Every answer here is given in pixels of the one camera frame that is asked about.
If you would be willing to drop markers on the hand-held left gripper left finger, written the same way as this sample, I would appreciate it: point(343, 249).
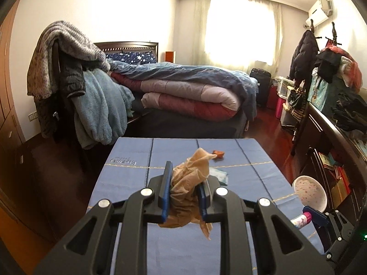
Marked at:
point(166, 197)

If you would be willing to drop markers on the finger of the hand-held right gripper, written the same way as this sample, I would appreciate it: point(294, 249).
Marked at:
point(316, 216)

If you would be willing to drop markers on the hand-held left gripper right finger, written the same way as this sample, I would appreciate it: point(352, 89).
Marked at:
point(203, 204)

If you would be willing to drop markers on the white pink dotted bin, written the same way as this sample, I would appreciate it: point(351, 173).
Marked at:
point(311, 194)

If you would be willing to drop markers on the brown paper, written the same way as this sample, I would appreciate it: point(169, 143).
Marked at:
point(189, 174)

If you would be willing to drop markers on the light blue tissue packet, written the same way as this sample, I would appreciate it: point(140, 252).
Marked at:
point(220, 175)

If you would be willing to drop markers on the row of books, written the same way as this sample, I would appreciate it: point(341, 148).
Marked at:
point(335, 174)

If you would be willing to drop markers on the small orange wrapper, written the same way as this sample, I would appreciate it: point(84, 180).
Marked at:
point(218, 154)

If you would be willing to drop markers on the blue striped tablecloth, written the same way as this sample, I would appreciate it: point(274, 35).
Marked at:
point(129, 154)

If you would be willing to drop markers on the dark bed base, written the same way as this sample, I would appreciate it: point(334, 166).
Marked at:
point(186, 127)

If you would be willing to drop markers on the dark wooden cabinet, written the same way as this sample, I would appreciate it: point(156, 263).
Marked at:
point(312, 137)

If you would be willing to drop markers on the folded grey and red quilt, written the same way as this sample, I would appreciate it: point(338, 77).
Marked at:
point(186, 97)

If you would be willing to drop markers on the black folded clothes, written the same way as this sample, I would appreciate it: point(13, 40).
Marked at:
point(349, 111)

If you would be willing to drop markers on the light blue fleece blanket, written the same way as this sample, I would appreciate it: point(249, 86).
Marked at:
point(97, 106)

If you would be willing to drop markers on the striped handbag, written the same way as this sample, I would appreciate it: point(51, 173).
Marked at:
point(296, 103)

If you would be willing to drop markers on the teal bag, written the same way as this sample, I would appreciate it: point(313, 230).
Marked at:
point(319, 94)

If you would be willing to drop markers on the blue duvet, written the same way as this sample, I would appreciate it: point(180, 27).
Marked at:
point(186, 74)

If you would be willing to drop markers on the white plastic storage box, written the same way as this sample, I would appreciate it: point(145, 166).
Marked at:
point(285, 91)

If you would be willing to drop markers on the black suitcase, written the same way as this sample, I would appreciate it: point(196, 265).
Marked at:
point(261, 87)

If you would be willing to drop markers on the orange nightstand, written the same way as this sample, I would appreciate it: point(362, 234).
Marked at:
point(170, 56)

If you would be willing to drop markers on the navy star pillow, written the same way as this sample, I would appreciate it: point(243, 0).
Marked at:
point(132, 57)

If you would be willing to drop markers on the black jacket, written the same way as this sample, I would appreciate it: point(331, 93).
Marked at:
point(71, 77)

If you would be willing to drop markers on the pile of hanging clothes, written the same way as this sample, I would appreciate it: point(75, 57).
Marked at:
point(329, 63)

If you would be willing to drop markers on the dark wooden headboard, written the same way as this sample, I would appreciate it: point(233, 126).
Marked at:
point(129, 45)

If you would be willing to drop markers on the black hanging coat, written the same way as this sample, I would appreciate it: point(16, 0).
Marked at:
point(304, 57)

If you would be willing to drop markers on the sheer white curtain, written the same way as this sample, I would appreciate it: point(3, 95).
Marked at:
point(197, 34)

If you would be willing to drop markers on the wooden wardrobe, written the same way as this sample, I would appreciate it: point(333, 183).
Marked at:
point(8, 120)

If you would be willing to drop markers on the wooden coat rack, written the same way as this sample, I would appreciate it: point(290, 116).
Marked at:
point(333, 33)
point(311, 25)

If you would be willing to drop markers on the white air conditioner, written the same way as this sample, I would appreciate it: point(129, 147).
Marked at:
point(318, 11)

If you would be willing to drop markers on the wall socket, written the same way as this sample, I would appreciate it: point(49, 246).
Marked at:
point(33, 117)

